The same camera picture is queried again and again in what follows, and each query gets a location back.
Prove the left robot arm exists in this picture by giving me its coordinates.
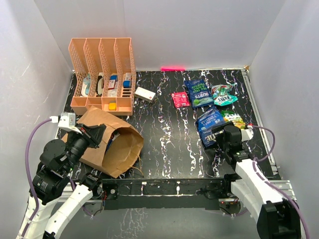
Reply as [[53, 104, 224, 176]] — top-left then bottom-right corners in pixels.
[[17, 123, 106, 239]]

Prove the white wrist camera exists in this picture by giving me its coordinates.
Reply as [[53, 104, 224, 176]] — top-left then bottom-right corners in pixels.
[[241, 124, 254, 142], [49, 113, 80, 132]]

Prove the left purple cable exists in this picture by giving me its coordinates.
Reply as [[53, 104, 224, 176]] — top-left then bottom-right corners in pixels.
[[16, 118, 59, 239]]

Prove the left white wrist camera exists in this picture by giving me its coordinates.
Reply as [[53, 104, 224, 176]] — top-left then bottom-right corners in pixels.
[[49, 113, 80, 132]]

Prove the red blue small box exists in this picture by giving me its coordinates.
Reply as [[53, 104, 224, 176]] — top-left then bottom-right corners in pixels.
[[108, 75, 118, 90]]

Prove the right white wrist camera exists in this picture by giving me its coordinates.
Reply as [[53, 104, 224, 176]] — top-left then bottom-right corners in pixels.
[[241, 124, 254, 142]]

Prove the green snack packet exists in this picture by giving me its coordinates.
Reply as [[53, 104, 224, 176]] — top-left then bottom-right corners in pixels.
[[221, 111, 246, 129]]

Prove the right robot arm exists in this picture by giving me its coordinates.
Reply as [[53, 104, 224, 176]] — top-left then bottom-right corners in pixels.
[[210, 122, 302, 239]]

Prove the teal red snack bag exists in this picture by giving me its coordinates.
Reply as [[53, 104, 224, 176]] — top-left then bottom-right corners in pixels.
[[211, 84, 238, 107]]

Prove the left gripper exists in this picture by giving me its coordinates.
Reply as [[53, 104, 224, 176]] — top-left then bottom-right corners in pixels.
[[64, 121, 107, 172]]

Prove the black base rail bar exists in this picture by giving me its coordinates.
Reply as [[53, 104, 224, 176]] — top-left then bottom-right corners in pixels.
[[102, 178, 227, 210]]

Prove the red snack packet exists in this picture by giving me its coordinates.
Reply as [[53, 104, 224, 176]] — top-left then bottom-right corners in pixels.
[[171, 92, 190, 108]]

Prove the aluminium frame rail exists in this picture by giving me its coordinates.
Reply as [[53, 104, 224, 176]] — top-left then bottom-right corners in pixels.
[[18, 180, 309, 239]]

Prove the blue white small box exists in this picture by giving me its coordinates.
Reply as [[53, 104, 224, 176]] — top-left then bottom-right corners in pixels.
[[123, 73, 132, 89]]

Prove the blue Kettle chips bag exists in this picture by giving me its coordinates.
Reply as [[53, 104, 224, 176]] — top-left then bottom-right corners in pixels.
[[196, 106, 225, 148]]

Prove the white blue tape dispenser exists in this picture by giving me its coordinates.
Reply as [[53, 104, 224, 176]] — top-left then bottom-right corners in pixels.
[[81, 73, 91, 97]]

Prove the blue Burts chilli chips bag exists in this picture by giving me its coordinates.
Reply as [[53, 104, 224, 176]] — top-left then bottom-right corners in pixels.
[[105, 133, 120, 152]]

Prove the black white stapler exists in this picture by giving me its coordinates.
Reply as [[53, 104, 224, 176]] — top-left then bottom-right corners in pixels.
[[96, 72, 104, 97]]

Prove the white small cardboard box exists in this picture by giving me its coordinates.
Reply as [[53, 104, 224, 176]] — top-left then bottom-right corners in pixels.
[[135, 87, 156, 103]]

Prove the orange plastic desk organizer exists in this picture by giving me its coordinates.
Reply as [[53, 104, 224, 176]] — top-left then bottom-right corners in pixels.
[[68, 38, 137, 116]]

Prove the brown paper bag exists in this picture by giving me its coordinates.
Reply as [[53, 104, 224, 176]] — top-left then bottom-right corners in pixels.
[[61, 106, 145, 179]]

